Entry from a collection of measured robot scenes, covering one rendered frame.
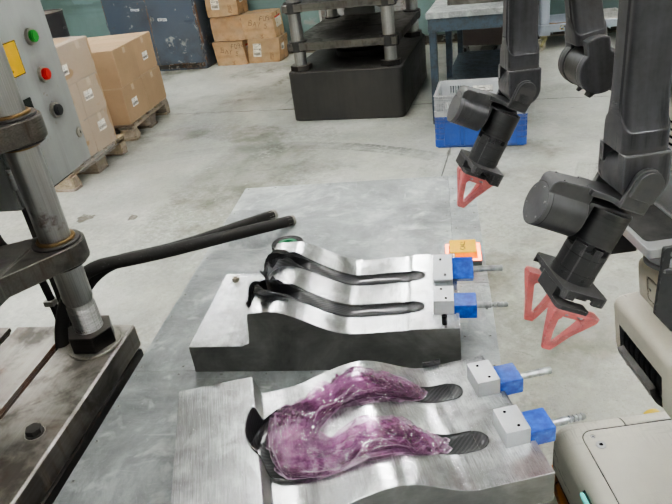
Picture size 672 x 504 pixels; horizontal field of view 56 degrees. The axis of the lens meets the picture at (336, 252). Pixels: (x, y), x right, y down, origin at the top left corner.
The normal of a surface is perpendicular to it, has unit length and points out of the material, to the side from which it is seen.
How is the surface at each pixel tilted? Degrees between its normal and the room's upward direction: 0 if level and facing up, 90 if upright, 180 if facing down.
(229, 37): 81
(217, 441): 0
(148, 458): 0
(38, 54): 90
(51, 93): 90
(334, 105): 90
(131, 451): 0
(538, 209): 63
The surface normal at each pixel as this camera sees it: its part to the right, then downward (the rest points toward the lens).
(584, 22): -0.03, 0.33
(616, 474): -0.12, -0.87
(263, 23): -0.35, 0.44
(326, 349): -0.13, 0.49
